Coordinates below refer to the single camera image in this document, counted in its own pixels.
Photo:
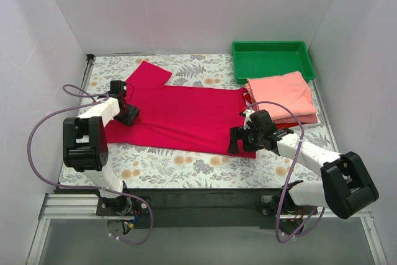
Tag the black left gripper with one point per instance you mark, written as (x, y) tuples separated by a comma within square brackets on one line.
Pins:
[(129, 115)]

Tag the aluminium frame rail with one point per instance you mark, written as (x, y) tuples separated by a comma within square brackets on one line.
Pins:
[(69, 206)]

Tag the folded red t-shirt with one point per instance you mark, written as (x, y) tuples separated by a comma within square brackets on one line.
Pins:
[(289, 123)]

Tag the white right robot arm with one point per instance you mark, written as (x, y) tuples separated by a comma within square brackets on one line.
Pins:
[(345, 187)]

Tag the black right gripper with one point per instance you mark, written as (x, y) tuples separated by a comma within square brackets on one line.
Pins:
[(240, 138)]

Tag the folded salmon pink t-shirt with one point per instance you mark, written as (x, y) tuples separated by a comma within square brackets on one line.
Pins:
[(287, 89)]

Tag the floral patterned table mat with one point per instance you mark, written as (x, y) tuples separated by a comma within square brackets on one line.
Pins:
[(142, 166)]

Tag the folded darker pink t-shirt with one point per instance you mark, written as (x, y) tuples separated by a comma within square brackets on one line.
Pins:
[(306, 114)]

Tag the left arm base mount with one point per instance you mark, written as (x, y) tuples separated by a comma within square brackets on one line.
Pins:
[(127, 210)]

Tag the magenta red t-shirt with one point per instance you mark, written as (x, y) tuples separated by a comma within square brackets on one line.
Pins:
[(178, 117)]

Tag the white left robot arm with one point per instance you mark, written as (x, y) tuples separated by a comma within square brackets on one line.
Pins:
[(85, 147)]

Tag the green plastic tray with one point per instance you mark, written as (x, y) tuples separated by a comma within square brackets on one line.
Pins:
[(259, 59)]

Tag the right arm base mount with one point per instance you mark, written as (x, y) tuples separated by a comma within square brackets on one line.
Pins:
[(291, 215)]

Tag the black front table rail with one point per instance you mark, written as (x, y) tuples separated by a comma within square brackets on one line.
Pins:
[(188, 208)]

